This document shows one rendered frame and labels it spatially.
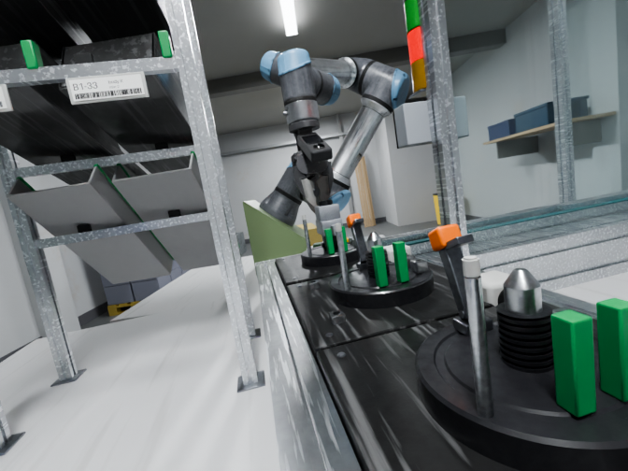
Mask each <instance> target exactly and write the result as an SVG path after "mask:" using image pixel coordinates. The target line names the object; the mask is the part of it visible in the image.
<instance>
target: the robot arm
mask: <svg viewBox="0 0 628 471"><path fill-rule="evenodd" d="M260 71H261V75H262V77H263V78H264V79H266V80H268V81H270V83H272V84H276V85H278V86H279V87H281V91H282V97H283V103H284V107H285V111H283V116H287V118H286V119H287V124H288V125H289V132H290V133H291V134H294V136H295V139H296V145H297V152H296V153H294V154H293V155H292V156H291V159H292V161H291V163H290V164H289V166H287V168H286V170H285V172H284V174H283V175H282V177H281V179H280V180H279V182H278V185H277V186H276V188H275V190H274V191H273V192H271V193H270V194H269V195H268V196H267V197H266V198H265V199H264V200H263V201H262V202H261V204H260V205H259V207H260V208H261V209H262V210H264V211H265V212H267V213H268V214H270V215H271V216H273V217H275V218H276V219H278V220H280V221H282V222H284V223H286V224H288V225H290V226H293V225H294V224H295V221H296V217H297V213H298V209H299V207H300V205H301V204H302V202H303V201H304V202H306V203H307V205H308V206H309V208H310V209H311V210H312V211H313V212H314V213H315V209H314V207H317V206H318V205H319V203H318V202H319V201H323V200H330V199H332V200H333V204H339V210H340V211H341V210H342V209H343V208H344V207H345V206H346V205H347V203H348V202H349V200H350V196H351V193H350V191H349V188H350V177H351V176H352V174H353V172H354V170H355V168H356V167H357V165H358V163H359V162H360V161H361V159H362V157H363V155H364V152H365V151H366V149H367V147H368V145H369V144H370V142H371V140H372V138H373V136H374V135H375V133H376V131H377V129H378V128H379V126H380V124H381V122H382V120H383V119H384V118H386V117H389V116H391V114H392V112H393V109H396V108H397V107H400V106H401V105H403V104H404V103H405V101H406V99H407V94H408V90H409V83H410V81H409V76H408V74H407V73H405V72H403V71H401V70H399V69H398V68H393V67H391V66H388V65H385V64H382V63H379V62H377V61H374V60H371V59H367V58H357V57H341V58H339V59H338V60H333V59H322V58H310V57H309V54H308V52H307V51H306V50H303V49H292V50H286V51H284V52H282V53H280V52H275V51H272V50H271V51H268V52H267V53H266V54H265V55H264V56H263V58H262V60H261V64H260ZM340 88H341V89H348V90H350V91H353V92H355V93H358V94H359V95H361V96H362V98H361V102H362V107H361V109H360V111H359V113H358V115H357V116H356V118H355V120H354V122H353V124H352V126H351V127H350V129H349V131H348V133H347V135H346V137H345V139H344V140H343V142H342V144H341V146H340V148H339V150H338V152H337V153H336V155H335V158H334V160H333V161H332V162H328V160H331V159H332V158H333V150H332V148H331V147H330V146H329V145H328V144H327V143H326V142H325V141H324V140H323V139H322V138H321V137H320V136H319V135H318V134H317V133H316V132H314V133H312V131H315V130H317V129H319V128H320V123H319V119H320V116H319V110H318V105H320V106H330V105H332V104H333V103H334V102H335V101H336V100H337V99H338V97H339V95H340Z"/></svg>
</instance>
